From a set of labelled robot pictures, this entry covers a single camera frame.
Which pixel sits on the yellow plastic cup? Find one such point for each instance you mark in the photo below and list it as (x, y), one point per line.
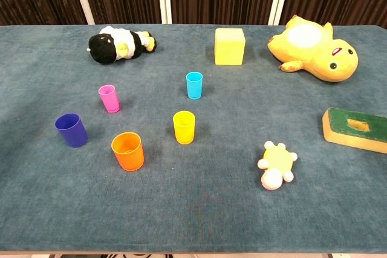
(184, 132)

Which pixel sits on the light blue plastic cup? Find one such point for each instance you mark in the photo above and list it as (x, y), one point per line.
(194, 89)

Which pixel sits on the pink plastic cup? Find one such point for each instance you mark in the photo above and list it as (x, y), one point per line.
(110, 102)

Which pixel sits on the dark blue plastic cup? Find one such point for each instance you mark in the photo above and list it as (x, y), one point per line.
(72, 134)

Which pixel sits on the yellow foam cube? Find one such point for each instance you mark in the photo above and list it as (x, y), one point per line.
(229, 49)

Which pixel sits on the orange plastic cup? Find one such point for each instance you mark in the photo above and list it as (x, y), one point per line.
(130, 158)

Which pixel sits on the small yellow turtle toy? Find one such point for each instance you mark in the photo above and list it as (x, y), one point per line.
(278, 158)

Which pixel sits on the teal table cloth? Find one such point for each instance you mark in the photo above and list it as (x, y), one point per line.
(211, 209)

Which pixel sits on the black white penguin plush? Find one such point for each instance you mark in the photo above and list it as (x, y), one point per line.
(102, 48)

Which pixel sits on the yellow duck plush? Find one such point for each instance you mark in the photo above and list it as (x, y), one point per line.
(320, 55)

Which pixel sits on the green wooden block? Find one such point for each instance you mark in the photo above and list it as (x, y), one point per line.
(335, 122)

